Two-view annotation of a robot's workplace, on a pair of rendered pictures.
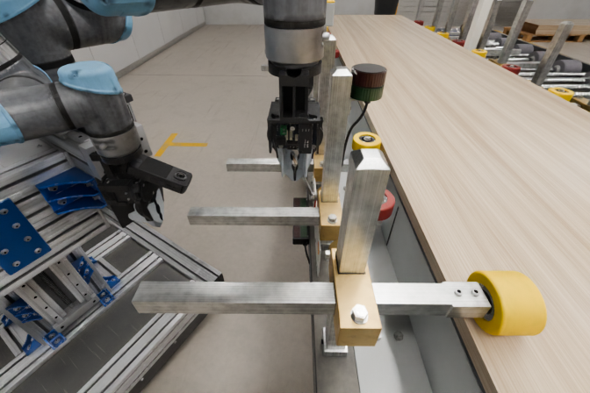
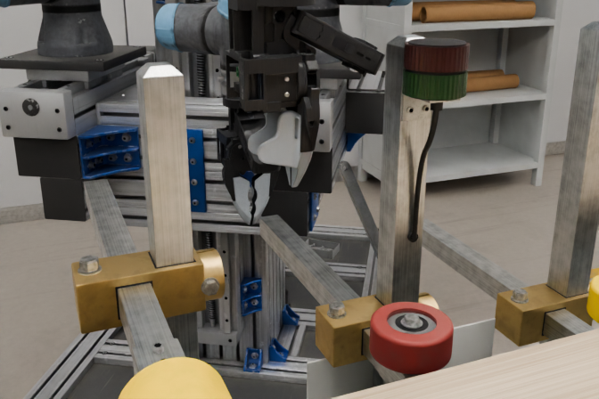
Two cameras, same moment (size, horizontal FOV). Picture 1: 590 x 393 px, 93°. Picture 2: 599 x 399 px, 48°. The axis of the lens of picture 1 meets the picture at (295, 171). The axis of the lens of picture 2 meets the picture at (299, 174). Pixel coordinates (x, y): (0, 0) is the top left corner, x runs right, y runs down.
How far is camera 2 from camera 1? 0.68 m
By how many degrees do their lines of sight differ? 61
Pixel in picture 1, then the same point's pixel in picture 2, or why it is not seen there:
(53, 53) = not seen: hidden behind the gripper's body
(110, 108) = not seen: hidden behind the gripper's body
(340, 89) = (392, 69)
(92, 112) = (220, 38)
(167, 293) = (96, 190)
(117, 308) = (250, 386)
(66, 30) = not seen: outside the picture
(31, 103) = (190, 15)
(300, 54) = not seen: outside the picture
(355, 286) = (132, 264)
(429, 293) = (149, 327)
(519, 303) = (143, 387)
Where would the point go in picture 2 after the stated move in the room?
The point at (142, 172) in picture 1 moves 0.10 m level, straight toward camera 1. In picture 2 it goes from (239, 126) to (195, 142)
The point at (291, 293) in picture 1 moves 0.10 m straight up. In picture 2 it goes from (115, 240) to (107, 148)
